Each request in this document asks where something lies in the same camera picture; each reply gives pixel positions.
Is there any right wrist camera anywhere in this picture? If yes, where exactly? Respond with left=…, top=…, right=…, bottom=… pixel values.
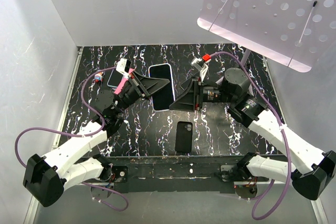
left=191, top=54, right=211, bottom=81

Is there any black phone case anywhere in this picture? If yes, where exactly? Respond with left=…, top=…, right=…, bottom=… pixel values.
left=175, top=121, right=193, bottom=153

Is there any small toy figurine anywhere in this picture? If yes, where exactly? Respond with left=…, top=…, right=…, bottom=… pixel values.
left=94, top=72, right=104, bottom=83

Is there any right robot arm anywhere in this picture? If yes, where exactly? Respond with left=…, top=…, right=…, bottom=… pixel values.
left=170, top=68, right=335, bottom=200

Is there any pink marker pen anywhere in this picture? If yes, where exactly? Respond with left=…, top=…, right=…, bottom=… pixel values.
left=114, top=77, right=128, bottom=94

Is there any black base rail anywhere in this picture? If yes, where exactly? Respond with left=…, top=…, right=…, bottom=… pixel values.
left=107, top=156, right=242, bottom=194

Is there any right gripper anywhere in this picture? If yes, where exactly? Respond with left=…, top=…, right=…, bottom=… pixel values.
left=169, top=76, right=235, bottom=112

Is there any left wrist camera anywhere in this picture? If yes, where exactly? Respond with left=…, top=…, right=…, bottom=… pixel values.
left=116, top=58, right=131, bottom=76

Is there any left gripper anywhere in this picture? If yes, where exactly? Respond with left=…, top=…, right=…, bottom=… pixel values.
left=113, top=71, right=170, bottom=115

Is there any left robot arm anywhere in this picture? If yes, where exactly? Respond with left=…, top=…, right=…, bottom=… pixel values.
left=23, top=71, right=171, bottom=207

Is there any phone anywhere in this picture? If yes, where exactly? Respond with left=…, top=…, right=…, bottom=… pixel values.
left=107, top=69, right=123, bottom=89

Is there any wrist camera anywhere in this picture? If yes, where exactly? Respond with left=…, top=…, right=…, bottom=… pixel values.
left=191, top=54, right=211, bottom=81
left=116, top=58, right=131, bottom=76

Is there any lilac phone case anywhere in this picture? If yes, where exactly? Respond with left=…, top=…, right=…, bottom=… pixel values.
left=148, top=63, right=176, bottom=112

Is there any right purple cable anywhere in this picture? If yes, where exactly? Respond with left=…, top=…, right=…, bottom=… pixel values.
left=209, top=51, right=292, bottom=221

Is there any perforated lilac board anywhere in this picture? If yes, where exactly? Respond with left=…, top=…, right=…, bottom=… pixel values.
left=197, top=0, right=335, bottom=72

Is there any lilac tripod stand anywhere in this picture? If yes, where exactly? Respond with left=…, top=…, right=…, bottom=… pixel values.
left=215, top=49, right=254, bottom=95

